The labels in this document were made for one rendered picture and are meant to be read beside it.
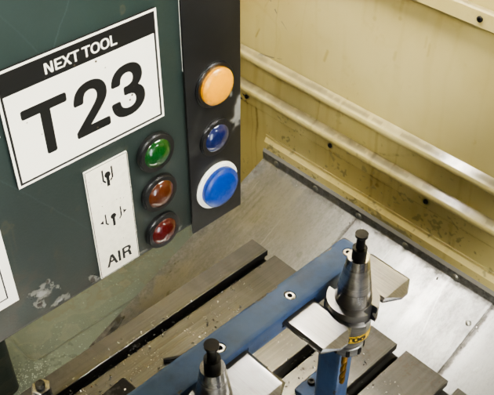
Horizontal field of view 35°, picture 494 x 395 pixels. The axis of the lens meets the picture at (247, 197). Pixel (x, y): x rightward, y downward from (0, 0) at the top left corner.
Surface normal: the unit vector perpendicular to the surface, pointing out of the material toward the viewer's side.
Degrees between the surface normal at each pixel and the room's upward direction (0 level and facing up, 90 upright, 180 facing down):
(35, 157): 90
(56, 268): 90
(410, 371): 0
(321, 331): 0
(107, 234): 90
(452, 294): 25
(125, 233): 90
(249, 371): 0
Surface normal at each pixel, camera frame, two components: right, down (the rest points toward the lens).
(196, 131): 0.69, 0.47
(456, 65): -0.72, 0.45
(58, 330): 0.00, -0.76
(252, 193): -0.29, -0.51
